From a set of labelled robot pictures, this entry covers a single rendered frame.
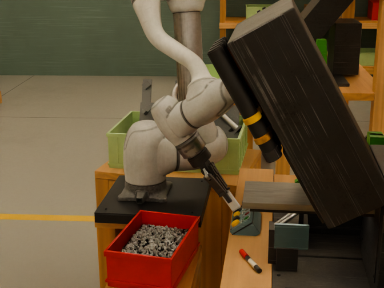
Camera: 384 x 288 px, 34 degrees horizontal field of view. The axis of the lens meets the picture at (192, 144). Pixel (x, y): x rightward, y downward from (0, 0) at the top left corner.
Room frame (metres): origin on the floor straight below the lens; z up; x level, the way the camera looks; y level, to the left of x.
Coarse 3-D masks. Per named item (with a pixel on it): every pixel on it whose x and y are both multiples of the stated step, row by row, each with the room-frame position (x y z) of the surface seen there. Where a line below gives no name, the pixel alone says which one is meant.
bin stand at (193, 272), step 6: (198, 252) 1.89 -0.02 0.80; (198, 258) 1.85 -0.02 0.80; (192, 264) 1.81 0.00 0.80; (198, 264) 1.85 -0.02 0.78; (186, 270) 1.77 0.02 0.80; (192, 270) 1.77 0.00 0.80; (198, 270) 1.85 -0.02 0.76; (186, 276) 1.73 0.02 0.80; (192, 276) 1.73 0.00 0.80; (198, 276) 1.90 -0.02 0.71; (180, 282) 1.70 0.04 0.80; (186, 282) 1.70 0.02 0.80; (192, 282) 1.70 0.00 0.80; (198, 282) 1.90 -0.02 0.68
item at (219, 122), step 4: (232, 108) 2.96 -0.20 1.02; (236, 108) 2.96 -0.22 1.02; (228, 112) 2.96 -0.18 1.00; (232, 112) 2.95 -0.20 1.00; (236, 112) 2.95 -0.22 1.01; (228, 116) 2.95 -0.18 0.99; (232, 116) 2.95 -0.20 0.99; (236, 116) 2.94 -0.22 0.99; (216, 120) 2.95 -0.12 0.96; (220, 120) 2.95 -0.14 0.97; (236, 120) 2.93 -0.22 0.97; (216, 124) 2.95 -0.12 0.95; (220, 124) 2.94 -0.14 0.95; (224, 124) 2.94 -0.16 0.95; (224, 128) 2.93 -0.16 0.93; (228, 132) 2.87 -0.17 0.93; (232, 132) 2.91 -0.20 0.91; (228, 136) 2.86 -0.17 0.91; (232, 136) 2.85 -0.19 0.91; (236, 136) 2.85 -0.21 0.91
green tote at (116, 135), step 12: (132, 120) 3.15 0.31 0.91; (240, 120) 3.06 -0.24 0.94; (108, 132) 2.78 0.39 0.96; (120, 132) 2.94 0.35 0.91; (240, 132) 2.76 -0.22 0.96; (108, 144) 2.77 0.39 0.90; (120, 144) 2.76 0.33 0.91; (228, 144) 2.66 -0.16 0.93; (240, 144) 2.70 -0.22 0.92; (120, 156) 2.76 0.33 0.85; (228, 156) 2.66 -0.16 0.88; (240, 156) 2.70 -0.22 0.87; (120, 168) 2.76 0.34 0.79; (228, 168) 2.66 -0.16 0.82; (240, 168) 2.69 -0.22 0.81
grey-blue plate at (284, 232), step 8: (280, 224) 1.59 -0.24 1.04; (288, 224) 1.59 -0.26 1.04; (296, 224) 1.59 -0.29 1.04; (280, 232) 1.59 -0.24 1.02; (288, 232) 1.59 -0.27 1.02; (296, 232) 1.58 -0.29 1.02; (304, 232) 1.58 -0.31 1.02; (280, 240) 1.59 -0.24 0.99; (288, 240) 1.59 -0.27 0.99; (296, 240) 1.58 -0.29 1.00; (304, 240) 1.58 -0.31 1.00; (280, 248) 1.58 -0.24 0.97; (288, 248) 1.58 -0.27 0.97; (296, 248) 1.58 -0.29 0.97; (304, 248) 1.58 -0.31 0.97; (280, 256) 1.58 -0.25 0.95; (288, 256) 1.58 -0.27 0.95; (296, 256) 1.58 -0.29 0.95; (280, 264) 1.58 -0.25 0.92; (288, 264) 1.58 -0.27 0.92; (296, 264) 1.58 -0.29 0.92
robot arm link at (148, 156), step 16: (144, 128) 2.16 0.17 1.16; (128, 144) 2.16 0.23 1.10; (144, 144) 2.13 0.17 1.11; (160, 144) 2.15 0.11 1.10; (128, 160) 2.15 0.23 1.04; (144, 160) 2.13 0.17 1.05; (160, 160) 2.14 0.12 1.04; (176, 160) 2.17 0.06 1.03; (128, 176) 2.16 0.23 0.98; (144, 176) 2.13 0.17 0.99; (160, 176) 2.16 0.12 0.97
